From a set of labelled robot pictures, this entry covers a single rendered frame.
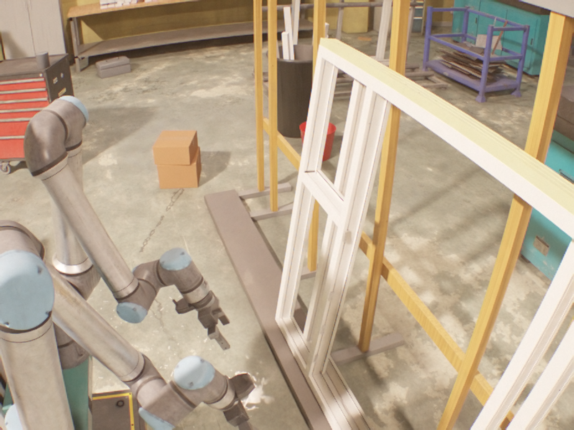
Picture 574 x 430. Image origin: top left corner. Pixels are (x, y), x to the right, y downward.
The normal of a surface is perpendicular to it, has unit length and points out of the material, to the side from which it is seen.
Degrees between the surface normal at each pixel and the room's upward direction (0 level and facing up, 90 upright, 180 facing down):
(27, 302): 82
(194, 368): 20
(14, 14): 90
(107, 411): 0
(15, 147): 90
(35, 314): 82
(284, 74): 94
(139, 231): 0
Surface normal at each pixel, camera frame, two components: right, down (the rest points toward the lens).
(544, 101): -0.94, 0.18
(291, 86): -0.22, 0.58
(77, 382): 0.00, -0.84
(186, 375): -0.25, -0.68
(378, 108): 0.35, 0.51
